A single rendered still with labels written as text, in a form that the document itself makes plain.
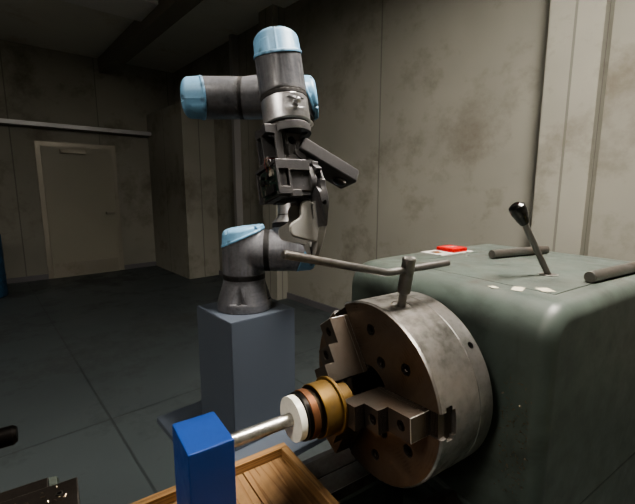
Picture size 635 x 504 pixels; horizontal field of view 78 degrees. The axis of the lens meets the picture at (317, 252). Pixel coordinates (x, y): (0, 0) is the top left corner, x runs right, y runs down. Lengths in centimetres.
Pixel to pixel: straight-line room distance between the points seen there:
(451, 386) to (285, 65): 54
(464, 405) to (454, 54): 326
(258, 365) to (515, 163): 263
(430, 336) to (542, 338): 16
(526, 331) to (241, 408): 73
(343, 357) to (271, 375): 46
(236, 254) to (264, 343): 25
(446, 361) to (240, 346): 57
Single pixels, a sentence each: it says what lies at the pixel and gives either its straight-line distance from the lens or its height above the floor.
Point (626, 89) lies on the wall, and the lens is 316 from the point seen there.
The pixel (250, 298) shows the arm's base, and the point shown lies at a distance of 106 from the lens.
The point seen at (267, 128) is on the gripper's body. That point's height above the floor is 152.
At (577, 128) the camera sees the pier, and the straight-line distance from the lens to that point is 301.
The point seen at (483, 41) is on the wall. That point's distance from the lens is 359.
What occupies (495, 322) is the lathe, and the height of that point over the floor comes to 121.
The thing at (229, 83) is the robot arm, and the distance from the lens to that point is 77.
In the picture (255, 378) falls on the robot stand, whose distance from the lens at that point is 110.
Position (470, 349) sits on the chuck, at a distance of 69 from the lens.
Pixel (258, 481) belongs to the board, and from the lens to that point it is 86.
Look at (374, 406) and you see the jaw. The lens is 64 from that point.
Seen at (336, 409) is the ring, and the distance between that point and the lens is 64.
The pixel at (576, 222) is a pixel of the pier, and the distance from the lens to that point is 298.
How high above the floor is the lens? 143
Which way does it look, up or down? 9 degrees down
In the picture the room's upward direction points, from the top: straight up
